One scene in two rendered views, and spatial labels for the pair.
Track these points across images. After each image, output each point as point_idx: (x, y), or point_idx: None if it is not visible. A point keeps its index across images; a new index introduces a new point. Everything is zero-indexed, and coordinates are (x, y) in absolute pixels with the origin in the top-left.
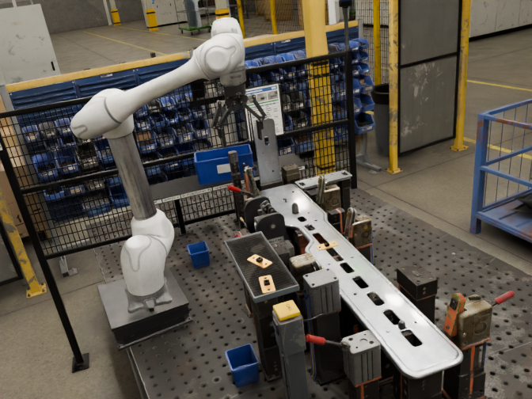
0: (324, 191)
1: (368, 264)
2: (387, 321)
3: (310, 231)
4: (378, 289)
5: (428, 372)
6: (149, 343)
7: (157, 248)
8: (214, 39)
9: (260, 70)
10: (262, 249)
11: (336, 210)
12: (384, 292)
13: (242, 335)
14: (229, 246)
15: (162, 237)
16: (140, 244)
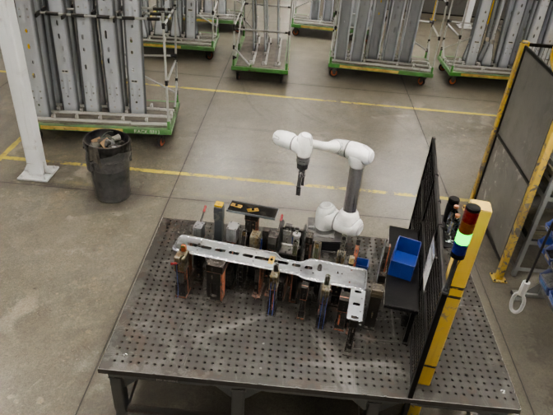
0: (323, 282)
1: (242, 261)
2: (206, 244)
3: (291, 263)
4: (224, 254)
5: (177, 239)
6: None
7: (322, 214)
8: (281, 130)
9: (438, 235)
10: (260, 213)
11: (306, 285)
12: (220, 254)
13: None
14: (273, 208)
15: (336, 221)
16: (322, 204)
